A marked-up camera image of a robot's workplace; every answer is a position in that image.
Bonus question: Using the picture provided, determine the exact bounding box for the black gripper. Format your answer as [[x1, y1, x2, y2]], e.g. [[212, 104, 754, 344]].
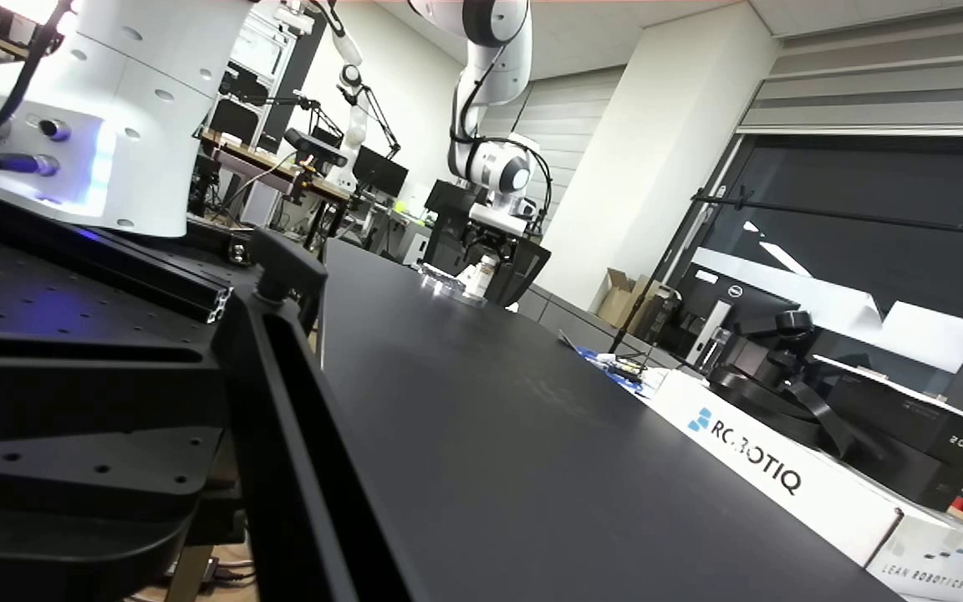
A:
[[461, 205, 543, 295]]

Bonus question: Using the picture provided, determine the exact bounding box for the white Robotiq cardboard box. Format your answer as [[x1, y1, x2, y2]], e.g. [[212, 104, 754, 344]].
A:
[[643, 366, 905, 570]]

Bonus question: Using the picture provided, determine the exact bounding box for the brown cardboard box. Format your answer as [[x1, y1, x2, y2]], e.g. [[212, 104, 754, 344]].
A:
[[591, 264, 646, 332]]

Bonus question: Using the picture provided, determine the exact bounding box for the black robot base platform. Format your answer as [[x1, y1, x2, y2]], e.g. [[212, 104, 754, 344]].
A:
[[0, 179, 410, 602]]

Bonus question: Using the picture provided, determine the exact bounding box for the small white pill bottle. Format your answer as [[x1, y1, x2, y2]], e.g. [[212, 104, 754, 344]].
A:
[[465, 251, 503, 300]]

